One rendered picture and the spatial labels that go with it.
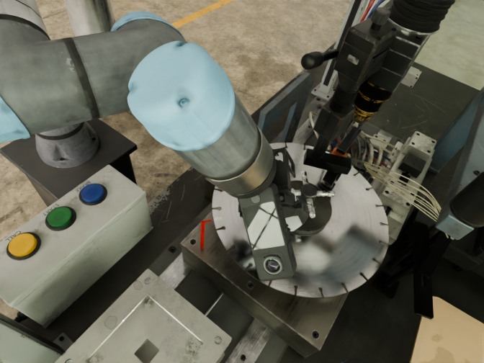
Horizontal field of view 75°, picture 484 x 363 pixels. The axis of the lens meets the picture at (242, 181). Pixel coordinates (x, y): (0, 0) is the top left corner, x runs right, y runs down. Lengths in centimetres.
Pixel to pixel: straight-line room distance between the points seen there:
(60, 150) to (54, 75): 61
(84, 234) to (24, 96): 36
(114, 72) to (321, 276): 42
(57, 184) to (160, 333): 51
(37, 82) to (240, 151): 17
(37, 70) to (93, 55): 5
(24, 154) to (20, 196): 94
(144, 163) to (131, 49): 158
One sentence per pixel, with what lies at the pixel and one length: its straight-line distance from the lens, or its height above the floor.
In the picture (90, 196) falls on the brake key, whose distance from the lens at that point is 66.
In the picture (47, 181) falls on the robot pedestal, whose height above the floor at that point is 75.
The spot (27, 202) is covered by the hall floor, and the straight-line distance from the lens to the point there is 190.
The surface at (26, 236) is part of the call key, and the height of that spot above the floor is 91.
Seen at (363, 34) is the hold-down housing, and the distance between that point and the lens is 45.
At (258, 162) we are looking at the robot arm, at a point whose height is 120.
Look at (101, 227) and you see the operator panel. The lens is 63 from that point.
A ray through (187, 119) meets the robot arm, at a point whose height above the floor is 127.
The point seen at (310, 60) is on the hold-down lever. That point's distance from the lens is 43.
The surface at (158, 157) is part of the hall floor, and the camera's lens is 191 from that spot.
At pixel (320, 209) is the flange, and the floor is 96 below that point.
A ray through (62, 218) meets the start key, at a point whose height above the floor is 91.
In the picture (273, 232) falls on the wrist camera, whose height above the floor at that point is 111.
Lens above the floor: 143
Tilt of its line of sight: 52 degrees down
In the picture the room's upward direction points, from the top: 11 degrees clockwise
